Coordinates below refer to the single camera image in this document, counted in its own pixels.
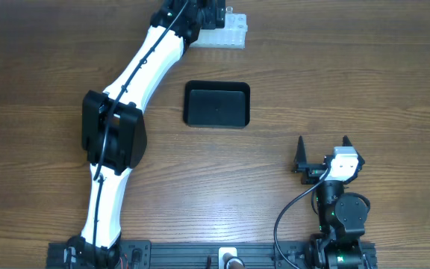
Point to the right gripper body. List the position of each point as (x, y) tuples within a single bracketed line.
[(312, 170)]

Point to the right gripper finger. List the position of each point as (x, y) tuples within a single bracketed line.
[(301, 151), (347, 142)]

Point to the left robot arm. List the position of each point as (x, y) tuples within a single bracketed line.
[(151, 67)]

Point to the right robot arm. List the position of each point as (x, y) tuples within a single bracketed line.
[(343, 213)]

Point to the black tray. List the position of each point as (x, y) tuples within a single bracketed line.
[(217, 104)]

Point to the white test tube rack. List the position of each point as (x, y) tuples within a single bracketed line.
[(226, 35)]

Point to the clear test tube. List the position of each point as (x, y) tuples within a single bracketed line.
[(229, 10)]

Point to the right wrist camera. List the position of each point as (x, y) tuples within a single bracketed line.
[(343, 164)]

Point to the mounting rail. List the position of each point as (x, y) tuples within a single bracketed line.
[(185, 256)]

